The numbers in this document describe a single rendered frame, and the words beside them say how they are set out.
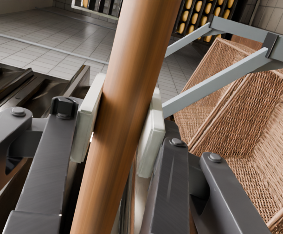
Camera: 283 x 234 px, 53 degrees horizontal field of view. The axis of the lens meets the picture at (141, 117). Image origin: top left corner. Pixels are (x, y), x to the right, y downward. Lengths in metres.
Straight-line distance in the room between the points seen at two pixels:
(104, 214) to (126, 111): 0.08
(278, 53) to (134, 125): 0.44
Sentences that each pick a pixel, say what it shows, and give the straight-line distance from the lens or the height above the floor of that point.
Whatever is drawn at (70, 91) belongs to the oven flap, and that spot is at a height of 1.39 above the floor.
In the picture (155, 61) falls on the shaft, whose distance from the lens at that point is 0.15.
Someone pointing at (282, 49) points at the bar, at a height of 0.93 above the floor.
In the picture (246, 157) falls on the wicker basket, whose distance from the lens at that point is 1.28.
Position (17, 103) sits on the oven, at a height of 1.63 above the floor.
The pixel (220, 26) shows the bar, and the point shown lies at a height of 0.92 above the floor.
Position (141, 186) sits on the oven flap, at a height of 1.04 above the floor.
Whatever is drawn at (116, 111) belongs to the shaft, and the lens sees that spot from 0.16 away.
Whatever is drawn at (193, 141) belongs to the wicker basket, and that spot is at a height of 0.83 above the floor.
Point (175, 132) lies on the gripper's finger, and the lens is 0.16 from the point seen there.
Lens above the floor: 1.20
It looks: 6 degrees down
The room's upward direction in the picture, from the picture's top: 76 degrees counter-clockwise
